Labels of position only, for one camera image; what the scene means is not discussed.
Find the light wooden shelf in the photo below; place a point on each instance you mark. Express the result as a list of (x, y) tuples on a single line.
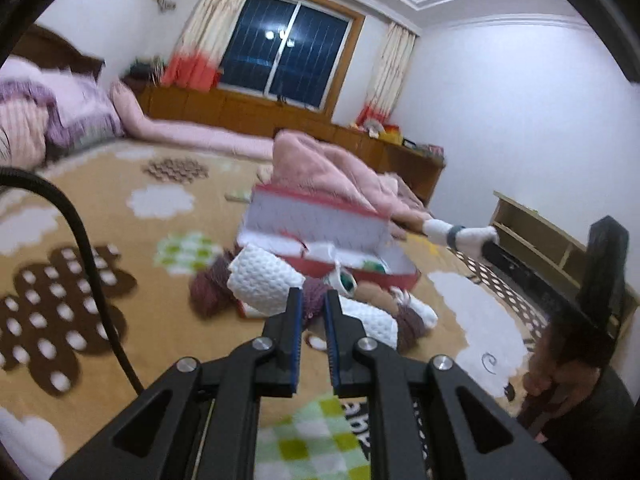
[(540, 245)]

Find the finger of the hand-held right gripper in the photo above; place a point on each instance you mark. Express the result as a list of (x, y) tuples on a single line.
[(530, 275)]

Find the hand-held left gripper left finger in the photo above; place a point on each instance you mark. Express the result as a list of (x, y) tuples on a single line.
[(295, 340)]

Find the lilac frilled pillow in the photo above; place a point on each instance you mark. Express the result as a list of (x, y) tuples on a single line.
[(70, 105)]

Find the pink green boxes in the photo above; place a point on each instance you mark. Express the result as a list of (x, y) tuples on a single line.
[(434, 151)]

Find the cream red curtain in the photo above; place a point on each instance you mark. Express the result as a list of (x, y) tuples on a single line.
[(387, 75), (205, 35)]

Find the pink checked pillow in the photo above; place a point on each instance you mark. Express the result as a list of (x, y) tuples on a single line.
[(20, 130)]

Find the maroon knitted sock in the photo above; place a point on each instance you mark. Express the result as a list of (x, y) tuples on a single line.
[(212, 285)]

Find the wooden framed window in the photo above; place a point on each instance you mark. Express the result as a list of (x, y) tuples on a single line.
[(285, 45)]

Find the yellow box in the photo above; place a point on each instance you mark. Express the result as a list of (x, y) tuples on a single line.
[(387, 134)]

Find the pink quilt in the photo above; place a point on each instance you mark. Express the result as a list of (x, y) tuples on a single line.
[(190, 132)]

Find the red cardboard box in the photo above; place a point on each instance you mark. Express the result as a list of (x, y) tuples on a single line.
[(320, 220)]

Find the person's right hand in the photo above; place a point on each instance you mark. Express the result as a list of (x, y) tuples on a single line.
[(555, 365)]

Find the wooden cabinet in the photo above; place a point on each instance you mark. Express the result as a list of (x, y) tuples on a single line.
[(240, 110)]

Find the pink fleece blanket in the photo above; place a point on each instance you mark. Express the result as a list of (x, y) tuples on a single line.
[(330, 170)]

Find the white quilted cloth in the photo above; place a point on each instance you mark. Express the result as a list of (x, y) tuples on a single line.
[(380, 322), (260, 275)]

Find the white green sock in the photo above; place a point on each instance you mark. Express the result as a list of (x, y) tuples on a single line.
[(345, 280)]

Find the dark wooden headboard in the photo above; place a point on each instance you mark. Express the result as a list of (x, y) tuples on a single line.
[(60, 50)]

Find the white grey-striped sock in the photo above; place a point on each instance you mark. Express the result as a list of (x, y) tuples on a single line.
[(442, 232)]

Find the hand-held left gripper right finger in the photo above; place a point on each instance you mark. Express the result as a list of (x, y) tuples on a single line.
[(332, 345)]

